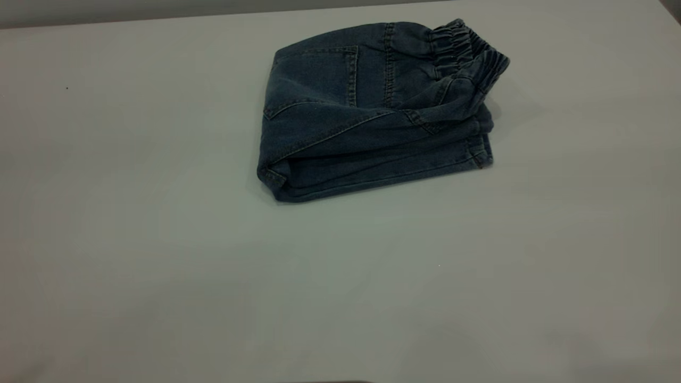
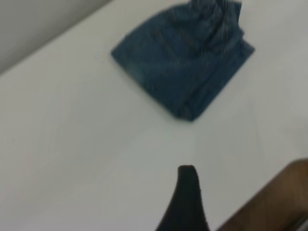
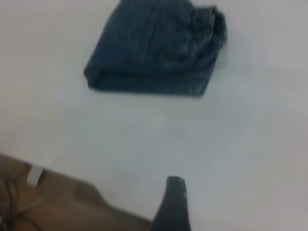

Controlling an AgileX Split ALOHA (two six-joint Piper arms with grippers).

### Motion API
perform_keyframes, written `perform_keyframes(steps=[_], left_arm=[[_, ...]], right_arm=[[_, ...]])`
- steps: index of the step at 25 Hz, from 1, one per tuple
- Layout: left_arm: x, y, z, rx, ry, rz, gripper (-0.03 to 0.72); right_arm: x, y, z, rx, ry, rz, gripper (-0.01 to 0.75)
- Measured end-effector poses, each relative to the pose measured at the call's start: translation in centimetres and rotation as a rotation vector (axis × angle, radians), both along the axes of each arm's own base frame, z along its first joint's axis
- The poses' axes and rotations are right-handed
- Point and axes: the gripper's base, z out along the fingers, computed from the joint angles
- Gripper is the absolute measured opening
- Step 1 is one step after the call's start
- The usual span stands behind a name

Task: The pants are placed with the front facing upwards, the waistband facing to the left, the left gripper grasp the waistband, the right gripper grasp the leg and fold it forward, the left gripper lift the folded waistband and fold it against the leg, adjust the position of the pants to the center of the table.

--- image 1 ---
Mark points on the blue denim pants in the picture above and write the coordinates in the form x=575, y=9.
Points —
x=367, y=122

